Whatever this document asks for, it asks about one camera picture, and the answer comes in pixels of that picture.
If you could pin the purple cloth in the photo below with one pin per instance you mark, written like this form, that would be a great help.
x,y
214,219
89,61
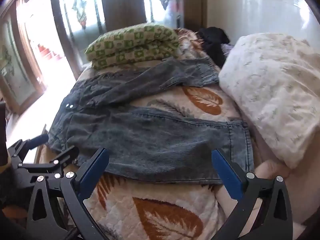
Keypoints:
x,y
228,48

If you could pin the white patterned pillow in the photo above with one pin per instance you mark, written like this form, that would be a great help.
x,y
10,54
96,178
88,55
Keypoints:
x,y
270,87

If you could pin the black clothing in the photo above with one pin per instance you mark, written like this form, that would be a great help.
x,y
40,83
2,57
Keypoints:
x,y
212,42

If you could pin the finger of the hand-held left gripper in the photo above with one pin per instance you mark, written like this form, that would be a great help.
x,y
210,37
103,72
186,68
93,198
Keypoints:
x,y
37,140
66,157

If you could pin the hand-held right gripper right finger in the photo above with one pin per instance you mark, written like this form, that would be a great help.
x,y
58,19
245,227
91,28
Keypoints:
x,y
226,175

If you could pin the green checkered folded blanket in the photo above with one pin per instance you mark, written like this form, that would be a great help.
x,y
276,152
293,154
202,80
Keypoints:
x,y
130,45

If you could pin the grey-blue denim pants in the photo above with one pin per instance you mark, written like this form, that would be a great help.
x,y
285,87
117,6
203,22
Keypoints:
x,y
150,140

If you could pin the wooden door frame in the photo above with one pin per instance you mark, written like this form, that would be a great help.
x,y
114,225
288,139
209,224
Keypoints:
x,y
27,62

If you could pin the beige leaf-print bed blanket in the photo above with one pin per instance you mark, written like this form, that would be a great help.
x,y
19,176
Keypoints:
x,y
160,100

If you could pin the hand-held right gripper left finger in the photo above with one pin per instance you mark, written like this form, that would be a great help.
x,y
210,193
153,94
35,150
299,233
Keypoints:
x,y
96,170

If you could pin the wooden window frame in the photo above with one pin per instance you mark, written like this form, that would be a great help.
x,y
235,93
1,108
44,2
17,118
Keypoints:
x,y
122,2

